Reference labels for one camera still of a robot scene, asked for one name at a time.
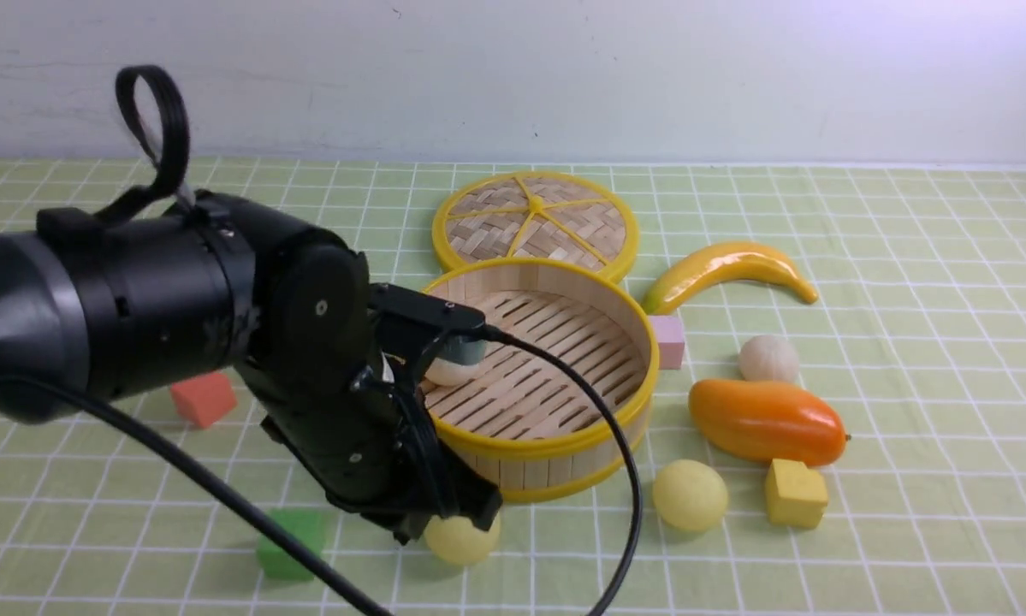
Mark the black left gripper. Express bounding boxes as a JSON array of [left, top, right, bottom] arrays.
[[237, 342, 503, 545]]

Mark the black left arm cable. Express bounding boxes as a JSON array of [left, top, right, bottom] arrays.
[[0, 325, 643, 616]]

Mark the green foam cube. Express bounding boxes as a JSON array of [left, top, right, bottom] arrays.
[[257, 508, 328, 582]]

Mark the white bun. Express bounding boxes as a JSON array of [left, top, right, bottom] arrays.
[[425, 358, 482, 387], [737, 335, 801, 383]]

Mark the pink foam cube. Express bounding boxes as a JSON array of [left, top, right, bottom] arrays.
[[647, 313, 687, 370]]

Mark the yellow plastic banana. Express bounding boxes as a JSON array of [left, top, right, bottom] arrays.
[[641, 241, 819, 315]]

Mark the red foam cube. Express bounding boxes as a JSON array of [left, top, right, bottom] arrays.
[[169, 371, 238, 429]]

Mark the yellow foam cube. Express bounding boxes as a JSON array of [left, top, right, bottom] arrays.
[[764, 459, 829, 529]]

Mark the yellow bun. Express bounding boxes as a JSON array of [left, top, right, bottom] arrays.
[[423, 513, 501, 568], [652, 459, 729, 533]]

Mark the woven bamboo steamer lid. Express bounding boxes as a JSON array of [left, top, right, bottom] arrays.
[[431, 171, 639, 282]]

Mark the orange plastic mango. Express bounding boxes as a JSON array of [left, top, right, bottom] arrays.
[[688, 379, 851, 467]]

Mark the bamboo steamer tray yellow rim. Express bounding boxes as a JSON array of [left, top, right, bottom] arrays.
[[423, 258, 660, 503]]

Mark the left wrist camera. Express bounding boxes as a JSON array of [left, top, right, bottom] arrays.
[[368, 283, 488, 383]]

